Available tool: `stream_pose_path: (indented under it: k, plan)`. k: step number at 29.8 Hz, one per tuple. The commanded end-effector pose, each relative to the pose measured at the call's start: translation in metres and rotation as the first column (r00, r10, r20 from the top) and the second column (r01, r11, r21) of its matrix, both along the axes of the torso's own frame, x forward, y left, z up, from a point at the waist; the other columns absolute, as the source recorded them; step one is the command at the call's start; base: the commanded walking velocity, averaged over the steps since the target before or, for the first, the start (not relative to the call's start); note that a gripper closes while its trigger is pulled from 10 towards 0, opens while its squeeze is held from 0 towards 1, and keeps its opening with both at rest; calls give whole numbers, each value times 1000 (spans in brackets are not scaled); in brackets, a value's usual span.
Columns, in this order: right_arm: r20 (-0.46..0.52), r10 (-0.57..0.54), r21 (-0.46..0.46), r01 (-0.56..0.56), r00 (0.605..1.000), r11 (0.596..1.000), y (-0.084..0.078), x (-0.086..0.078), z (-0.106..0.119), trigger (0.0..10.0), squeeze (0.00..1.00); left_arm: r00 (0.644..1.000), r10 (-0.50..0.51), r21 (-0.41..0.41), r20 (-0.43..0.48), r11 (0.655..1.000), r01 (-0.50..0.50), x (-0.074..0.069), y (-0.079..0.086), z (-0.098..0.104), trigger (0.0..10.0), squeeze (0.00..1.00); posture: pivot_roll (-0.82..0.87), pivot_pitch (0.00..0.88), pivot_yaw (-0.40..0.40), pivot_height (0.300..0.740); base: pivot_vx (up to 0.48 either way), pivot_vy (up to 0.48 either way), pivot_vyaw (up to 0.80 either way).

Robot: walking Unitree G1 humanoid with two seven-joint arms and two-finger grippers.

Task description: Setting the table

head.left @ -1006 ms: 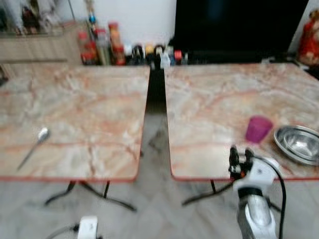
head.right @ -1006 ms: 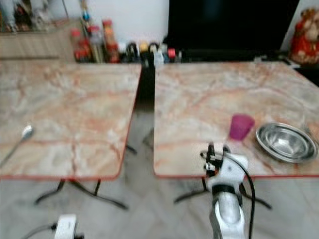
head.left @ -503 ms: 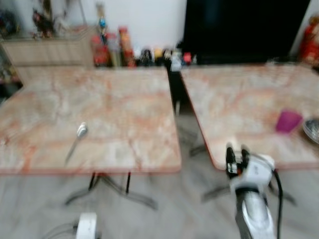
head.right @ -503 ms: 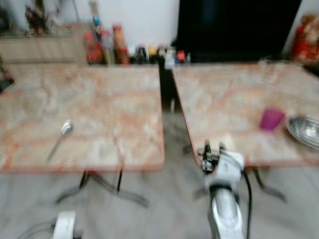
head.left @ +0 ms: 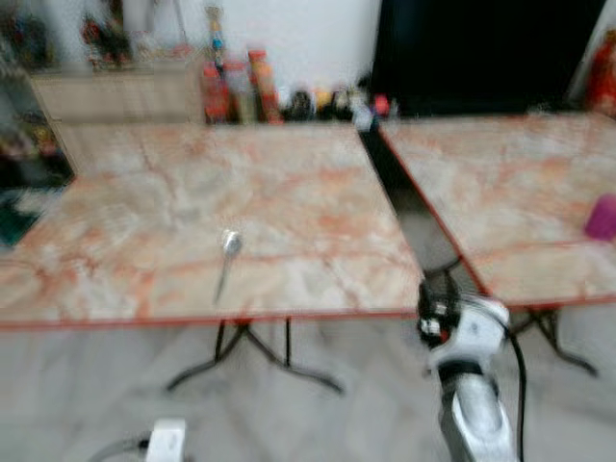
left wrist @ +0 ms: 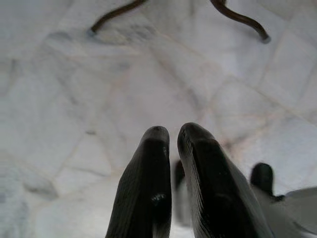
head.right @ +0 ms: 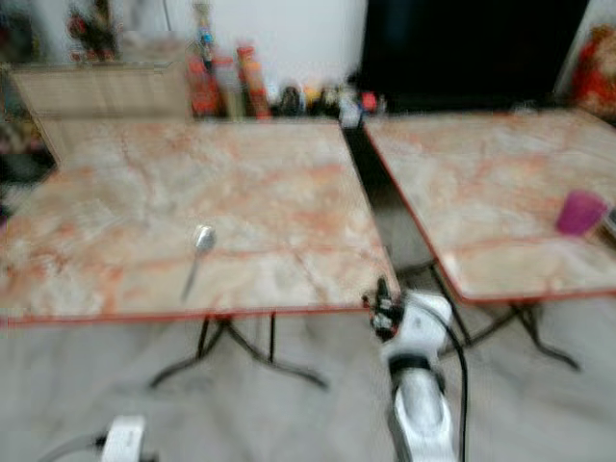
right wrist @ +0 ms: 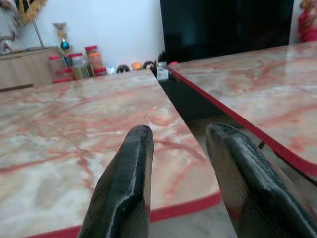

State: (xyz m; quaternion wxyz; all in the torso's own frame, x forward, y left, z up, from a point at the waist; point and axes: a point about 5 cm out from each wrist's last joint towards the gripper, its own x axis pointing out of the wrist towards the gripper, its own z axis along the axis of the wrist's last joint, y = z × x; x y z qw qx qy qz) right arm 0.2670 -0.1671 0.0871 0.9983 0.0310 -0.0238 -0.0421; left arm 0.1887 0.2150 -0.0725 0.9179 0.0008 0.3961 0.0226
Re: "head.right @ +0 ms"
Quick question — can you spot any marble pattern folding table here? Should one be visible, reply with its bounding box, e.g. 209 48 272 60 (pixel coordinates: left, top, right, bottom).
364 108 616 372
0 115 400 391

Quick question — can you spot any silver metal spoon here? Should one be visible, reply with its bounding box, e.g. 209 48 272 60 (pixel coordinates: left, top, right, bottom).
181 224 218 301

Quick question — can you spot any red and black box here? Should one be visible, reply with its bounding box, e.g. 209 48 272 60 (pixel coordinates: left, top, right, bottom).
358 90 381 115

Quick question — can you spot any black toy figurine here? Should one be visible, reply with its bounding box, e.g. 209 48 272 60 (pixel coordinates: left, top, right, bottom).
322 85 347 115
277 85 301 116

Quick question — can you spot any pink plastic cup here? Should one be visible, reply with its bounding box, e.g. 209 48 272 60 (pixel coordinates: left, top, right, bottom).
555 190 609 238

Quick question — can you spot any glass display cabinet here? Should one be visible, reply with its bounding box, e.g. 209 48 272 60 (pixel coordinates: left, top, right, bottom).
0 0 49 184

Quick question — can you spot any steel canister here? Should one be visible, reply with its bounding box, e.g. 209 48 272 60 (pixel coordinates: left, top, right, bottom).
217 58 242 118

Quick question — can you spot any tall orange snack jar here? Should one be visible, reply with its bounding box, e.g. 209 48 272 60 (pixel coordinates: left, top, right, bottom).
236 40 270 118

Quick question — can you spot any large black screen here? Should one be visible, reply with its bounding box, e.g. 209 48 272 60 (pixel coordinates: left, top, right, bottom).
358 0 588 112

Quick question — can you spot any red filled plastic jar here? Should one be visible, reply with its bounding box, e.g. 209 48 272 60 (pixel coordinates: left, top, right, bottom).
191 58 218 118

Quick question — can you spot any red hanging decoration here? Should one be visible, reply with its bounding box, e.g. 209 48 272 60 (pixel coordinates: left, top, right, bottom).
570 48 616 121

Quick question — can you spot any gold and blue trophy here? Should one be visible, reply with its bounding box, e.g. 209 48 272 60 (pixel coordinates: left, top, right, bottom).
194 0 218 68

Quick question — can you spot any light wooden cabinet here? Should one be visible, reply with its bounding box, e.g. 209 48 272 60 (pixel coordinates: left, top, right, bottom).
10 63 193 160

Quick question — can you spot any red and black figurine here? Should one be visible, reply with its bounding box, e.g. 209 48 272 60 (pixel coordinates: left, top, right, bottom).
69 5 121 59

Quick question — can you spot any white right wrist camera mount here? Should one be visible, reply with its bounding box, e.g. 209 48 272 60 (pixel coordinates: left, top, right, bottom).
380 292 453 362

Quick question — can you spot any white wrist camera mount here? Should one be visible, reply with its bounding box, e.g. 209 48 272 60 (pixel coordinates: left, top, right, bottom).
380 292 453 362
101 415 147 462

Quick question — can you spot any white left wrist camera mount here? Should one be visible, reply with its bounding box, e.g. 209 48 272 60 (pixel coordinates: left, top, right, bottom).
101 415 147 462

